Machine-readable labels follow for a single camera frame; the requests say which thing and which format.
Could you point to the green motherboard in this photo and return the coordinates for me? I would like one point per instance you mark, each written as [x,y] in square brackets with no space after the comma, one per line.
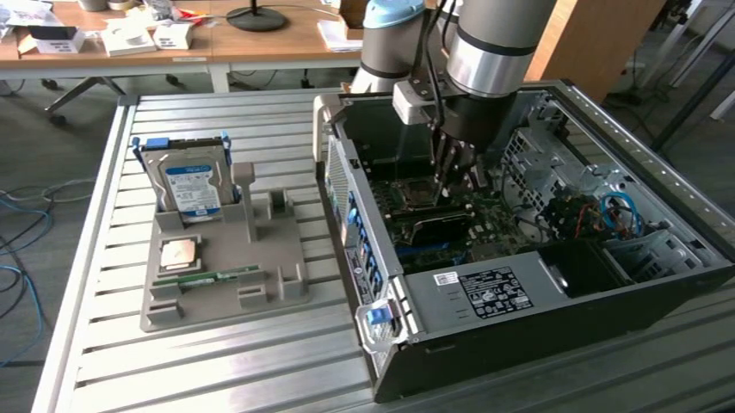
[499,219]

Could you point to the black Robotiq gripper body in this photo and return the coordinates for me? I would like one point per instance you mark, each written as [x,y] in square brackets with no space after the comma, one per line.
[479,120]

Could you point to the grey chipset heatsink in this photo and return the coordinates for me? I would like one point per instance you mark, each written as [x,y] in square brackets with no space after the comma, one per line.
[490,253]

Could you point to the small white labelled box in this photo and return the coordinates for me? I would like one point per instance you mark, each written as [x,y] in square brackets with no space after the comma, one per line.
[173,36]

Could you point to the black fan shroud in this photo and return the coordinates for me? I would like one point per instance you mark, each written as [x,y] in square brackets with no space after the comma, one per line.
[586,269]

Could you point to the grey cup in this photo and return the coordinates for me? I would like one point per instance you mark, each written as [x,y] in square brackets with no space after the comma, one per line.
[92,4]

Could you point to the black lamp base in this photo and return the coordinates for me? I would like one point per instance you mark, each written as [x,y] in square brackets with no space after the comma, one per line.
[255,20]

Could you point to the tape roll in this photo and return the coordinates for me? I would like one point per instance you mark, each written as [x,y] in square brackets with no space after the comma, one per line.
[120,4]

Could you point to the grey power supply unit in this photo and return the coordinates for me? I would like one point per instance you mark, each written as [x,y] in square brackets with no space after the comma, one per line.
[437,297]

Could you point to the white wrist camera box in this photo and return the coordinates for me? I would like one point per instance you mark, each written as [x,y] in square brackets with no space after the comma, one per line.
[410,101]

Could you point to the metal disk bay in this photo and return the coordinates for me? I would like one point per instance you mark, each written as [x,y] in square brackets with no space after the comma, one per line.
[654,254]

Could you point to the blue case latch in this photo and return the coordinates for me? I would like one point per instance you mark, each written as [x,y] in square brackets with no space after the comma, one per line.
[381,315]

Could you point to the green RAM stick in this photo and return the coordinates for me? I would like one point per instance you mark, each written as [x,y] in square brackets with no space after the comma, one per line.
[201,279]

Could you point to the Nvidia graphics card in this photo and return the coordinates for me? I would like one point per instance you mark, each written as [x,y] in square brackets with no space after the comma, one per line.
[439,230]

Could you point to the blue expansion slot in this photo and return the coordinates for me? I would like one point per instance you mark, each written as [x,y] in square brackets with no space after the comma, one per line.
[422,248]

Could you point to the hard disk with blue carrier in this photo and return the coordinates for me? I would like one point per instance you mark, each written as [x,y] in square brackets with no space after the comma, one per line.
[190,185]

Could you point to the silver CPU chip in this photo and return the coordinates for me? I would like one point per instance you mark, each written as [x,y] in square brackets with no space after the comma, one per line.
[179,256]

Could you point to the white box with black lid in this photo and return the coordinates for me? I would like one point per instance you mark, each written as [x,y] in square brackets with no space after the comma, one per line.
[58,41]

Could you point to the wooden desk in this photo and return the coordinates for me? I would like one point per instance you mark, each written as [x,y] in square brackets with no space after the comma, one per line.
[86,60]

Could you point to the black open PC case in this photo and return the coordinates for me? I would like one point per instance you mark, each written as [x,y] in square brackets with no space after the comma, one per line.
[517,344]

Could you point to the white paper stack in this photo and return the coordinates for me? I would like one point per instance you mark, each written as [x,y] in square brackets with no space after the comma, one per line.
[339,36]

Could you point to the brown cardboard box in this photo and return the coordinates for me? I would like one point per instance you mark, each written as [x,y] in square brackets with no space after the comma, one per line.
[351,13]

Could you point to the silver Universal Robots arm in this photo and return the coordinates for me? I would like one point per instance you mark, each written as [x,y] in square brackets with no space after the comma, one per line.
[494,43]

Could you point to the wooden cabinet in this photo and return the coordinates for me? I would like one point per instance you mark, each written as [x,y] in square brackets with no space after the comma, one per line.
[609,47]

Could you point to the grey parts rack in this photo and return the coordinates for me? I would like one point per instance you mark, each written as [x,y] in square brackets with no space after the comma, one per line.
[230,262]

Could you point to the white box with tape roll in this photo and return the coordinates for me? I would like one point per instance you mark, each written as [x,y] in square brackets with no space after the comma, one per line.
[130,41]

